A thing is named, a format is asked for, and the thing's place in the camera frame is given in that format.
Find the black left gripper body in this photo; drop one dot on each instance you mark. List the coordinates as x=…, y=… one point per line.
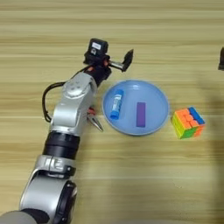
x=100, y=70

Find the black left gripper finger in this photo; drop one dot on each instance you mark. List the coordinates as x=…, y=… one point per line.
x=128, y=59

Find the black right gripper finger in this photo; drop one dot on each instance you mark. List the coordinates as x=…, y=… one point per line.
x=222, y=59

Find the blue glue stick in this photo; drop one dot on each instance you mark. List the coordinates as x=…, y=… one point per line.
x=117, y=103

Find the multicoloured puzzle cube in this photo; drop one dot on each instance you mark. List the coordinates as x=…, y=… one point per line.
x=188, y=122

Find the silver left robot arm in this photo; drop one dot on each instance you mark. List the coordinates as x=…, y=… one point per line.
x=64, y=131

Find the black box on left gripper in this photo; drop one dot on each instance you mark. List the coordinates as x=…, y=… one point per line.
x=98, y=46

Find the orange and black pliers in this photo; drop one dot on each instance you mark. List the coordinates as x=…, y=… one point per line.
x=94, y=119

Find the purple rectangular block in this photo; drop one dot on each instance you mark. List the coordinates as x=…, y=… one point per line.
x=141, y=114

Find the round blue plate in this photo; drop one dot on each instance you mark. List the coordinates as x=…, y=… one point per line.
x=154, y=116

